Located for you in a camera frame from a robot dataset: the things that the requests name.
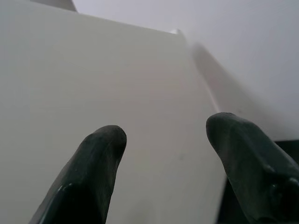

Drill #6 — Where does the white plastic children table top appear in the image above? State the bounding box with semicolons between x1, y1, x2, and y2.
0;0;276;224

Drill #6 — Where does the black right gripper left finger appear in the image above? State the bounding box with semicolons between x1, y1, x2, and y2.
29;125;128;224

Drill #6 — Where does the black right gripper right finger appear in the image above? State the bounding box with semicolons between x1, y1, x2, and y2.
206;112;299;224

